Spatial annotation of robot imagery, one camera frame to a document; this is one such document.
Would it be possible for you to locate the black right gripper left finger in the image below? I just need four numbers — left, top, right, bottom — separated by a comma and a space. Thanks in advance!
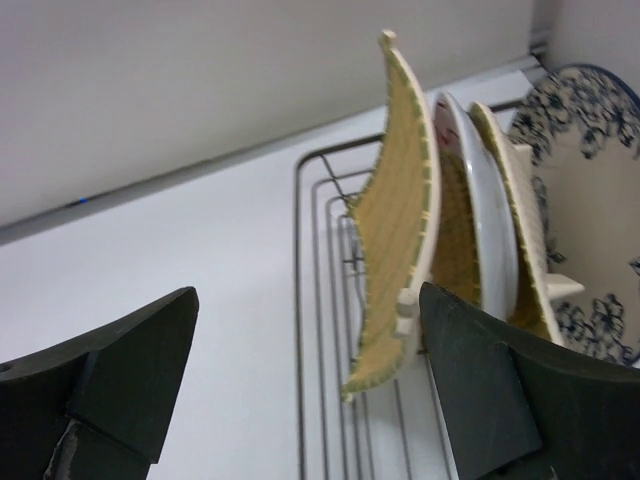
1, 287, 199, 479

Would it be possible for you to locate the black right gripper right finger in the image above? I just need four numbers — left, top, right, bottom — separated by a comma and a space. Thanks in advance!
419, 283, 639, 479

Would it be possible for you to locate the fan-shaped bamboo tray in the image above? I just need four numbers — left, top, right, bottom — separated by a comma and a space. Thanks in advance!
469, 102, 584, 346

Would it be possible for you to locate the round bamboo tray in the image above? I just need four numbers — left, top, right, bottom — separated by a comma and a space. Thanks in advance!
431, 152, 482, 307

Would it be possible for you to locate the square bamboo tray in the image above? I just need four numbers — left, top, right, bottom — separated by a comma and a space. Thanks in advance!
341, 30, 441, 402

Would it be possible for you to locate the red teal floral plate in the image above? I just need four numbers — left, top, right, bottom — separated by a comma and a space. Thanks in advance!
434, 92, 518, 321

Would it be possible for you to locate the blue white floral plate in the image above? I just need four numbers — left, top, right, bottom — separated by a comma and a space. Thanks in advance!
509, 64, 639, 366

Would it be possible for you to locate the dark wire dish rack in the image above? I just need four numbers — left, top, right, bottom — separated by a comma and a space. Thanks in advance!
293, 131, 457, 479

